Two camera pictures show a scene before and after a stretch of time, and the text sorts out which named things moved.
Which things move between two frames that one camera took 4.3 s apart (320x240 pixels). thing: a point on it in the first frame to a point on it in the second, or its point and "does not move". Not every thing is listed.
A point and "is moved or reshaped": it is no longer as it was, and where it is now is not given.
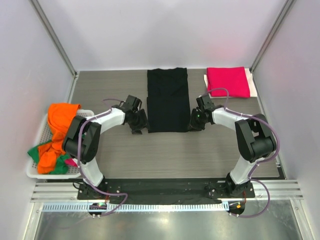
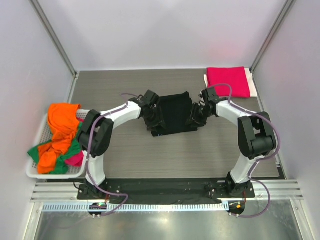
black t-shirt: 168,104 is moved or reshaped
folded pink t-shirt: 234,79 does not move
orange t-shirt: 60,116 does not move
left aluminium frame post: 54,37 does not move
